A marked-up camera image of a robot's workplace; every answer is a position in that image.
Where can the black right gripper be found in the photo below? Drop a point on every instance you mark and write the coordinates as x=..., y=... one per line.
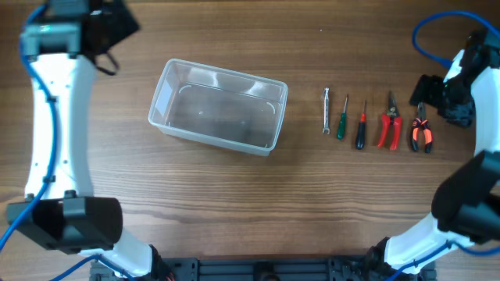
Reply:
x=426, y=91

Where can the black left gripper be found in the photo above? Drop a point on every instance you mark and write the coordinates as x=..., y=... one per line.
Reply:
x=122, y=18

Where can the orange black needle-nose pliers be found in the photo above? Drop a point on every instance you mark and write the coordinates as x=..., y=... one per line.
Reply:
x=421, y=123

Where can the red handled snips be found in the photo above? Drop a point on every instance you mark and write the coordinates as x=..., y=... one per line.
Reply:
x=393, y=118

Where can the black red handled screwdriver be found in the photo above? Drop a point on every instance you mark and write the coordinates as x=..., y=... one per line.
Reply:
x=360, y=140

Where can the green handled screwdriver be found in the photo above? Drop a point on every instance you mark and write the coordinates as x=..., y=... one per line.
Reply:
x=342, y=121

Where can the silver combination wrench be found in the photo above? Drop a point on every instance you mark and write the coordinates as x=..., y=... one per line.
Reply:
x=326, y=116

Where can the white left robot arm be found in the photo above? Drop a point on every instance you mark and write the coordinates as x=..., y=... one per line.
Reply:
x=59, y=47

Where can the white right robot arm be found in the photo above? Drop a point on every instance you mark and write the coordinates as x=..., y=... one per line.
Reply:
x=464, y=212

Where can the clear plastic container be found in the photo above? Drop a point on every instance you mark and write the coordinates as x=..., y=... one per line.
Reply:
x=220, y=107

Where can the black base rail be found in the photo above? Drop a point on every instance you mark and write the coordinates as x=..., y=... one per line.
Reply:
x=347, y=268

